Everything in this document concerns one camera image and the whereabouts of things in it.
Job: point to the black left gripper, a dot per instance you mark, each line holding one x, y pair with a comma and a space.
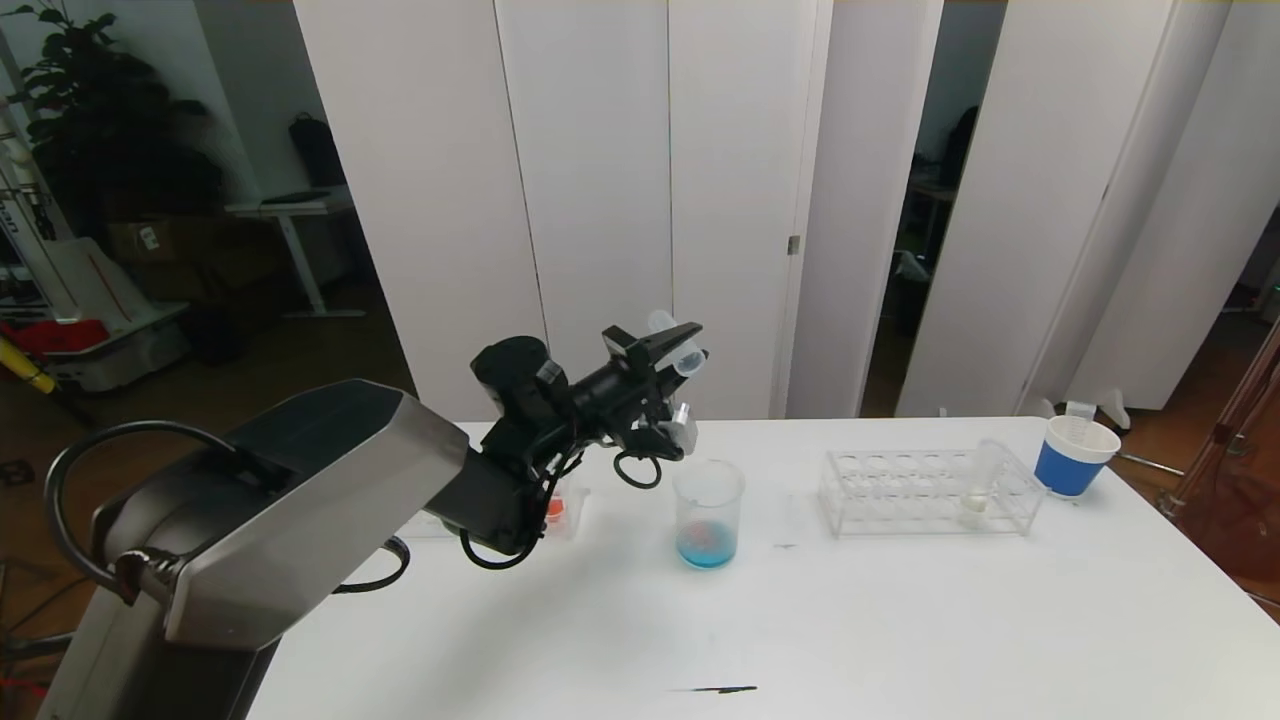
621, 349

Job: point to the test tube with blue pigment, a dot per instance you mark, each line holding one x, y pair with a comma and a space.
692, 362

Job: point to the test tube with red pigment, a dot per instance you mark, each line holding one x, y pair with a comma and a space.
553, 510
1080, 412

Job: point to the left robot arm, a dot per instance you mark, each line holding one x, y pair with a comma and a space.
300, 500

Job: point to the clear acrylic test tube rack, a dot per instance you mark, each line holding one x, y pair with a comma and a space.
920, 500
572, 515

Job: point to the clear glass beaker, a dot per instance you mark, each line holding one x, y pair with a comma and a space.
708, 545

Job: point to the test tube pale yellow pigment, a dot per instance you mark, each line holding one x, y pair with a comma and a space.
973, 508

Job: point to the white desk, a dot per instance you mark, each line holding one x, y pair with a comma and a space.
300, 205

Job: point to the white paper cup blue sleeve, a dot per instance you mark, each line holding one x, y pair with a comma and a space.
1066, 468

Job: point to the black backpack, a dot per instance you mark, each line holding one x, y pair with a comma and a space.
316, 148

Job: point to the thin metal rod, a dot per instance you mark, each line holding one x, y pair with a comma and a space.
1150, 466

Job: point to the brown cardboard box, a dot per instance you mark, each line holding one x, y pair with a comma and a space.
148, 238

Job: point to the white machine base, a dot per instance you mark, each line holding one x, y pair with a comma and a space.
120, 348

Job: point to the dark green potted plant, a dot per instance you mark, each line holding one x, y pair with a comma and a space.
100, 110

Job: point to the yellow tool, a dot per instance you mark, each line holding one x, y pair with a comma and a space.
30, 373

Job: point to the dark floor outlet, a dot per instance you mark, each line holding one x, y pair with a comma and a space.
15, 472

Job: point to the white pole with lettering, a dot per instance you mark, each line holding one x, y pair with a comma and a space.
25, 190

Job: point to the grey metal leg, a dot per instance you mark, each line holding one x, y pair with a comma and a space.
30, 645

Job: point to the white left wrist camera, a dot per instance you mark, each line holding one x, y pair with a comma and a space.
683, 425

